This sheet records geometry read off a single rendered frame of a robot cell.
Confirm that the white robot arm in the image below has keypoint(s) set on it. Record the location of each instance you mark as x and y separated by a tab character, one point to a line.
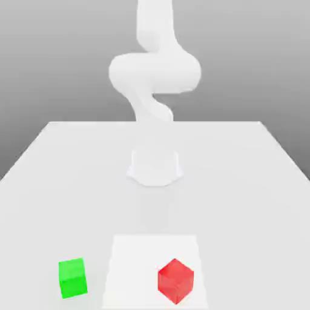
155	72

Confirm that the small red cube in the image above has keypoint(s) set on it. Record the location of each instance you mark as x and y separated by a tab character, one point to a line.
175	281

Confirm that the small green cube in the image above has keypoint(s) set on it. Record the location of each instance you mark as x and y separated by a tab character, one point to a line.
72	278

